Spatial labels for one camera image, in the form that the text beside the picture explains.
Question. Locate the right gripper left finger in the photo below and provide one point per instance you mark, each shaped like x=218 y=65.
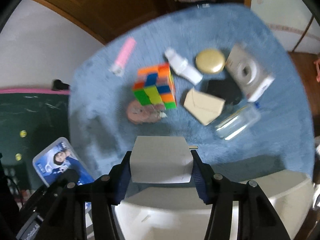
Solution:
x=66 y=217

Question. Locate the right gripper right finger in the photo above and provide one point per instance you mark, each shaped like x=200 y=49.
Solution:
x=257 y=217

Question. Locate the blue photo card case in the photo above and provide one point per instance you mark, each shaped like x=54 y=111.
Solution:
x=57 y=158

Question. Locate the white square box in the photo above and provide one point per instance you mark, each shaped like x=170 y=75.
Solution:
x=161 y=160

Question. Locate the beige angular box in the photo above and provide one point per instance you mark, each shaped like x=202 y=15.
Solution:
x=204 y=107

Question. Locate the silver digital camera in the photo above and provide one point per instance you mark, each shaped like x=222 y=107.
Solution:
x=250 y=76

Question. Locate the colourful rubik's cube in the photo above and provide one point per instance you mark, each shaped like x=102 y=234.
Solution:
x=155 y=86

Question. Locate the gold round compact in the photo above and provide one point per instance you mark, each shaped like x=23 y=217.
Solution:
x=210 y=61

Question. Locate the white small box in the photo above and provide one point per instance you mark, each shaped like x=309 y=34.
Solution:
x=182 y=67

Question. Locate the white plastic tray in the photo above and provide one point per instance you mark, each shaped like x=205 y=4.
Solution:
x=178 y=213

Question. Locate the clear plastic case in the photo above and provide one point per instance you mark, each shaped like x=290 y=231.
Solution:
x=240 y=120

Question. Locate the black small box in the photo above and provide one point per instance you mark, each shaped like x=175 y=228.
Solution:
x=227 y=90

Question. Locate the blue fuzzy table cloth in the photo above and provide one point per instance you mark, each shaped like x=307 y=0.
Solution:
x=281 y=140

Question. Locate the pink utility knife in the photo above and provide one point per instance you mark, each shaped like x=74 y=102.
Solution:
x=118 y=67

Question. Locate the pink plastic stool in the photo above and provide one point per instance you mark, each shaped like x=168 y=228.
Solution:
x=317 y=63

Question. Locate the white sliding wardrobe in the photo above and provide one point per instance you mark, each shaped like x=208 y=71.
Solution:
x=291 y=22

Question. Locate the brown wooden door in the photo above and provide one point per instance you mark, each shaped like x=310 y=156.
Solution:
x=107 y=19

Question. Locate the green chalkboard pink frame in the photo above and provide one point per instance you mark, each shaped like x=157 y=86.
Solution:
x=31 y=119

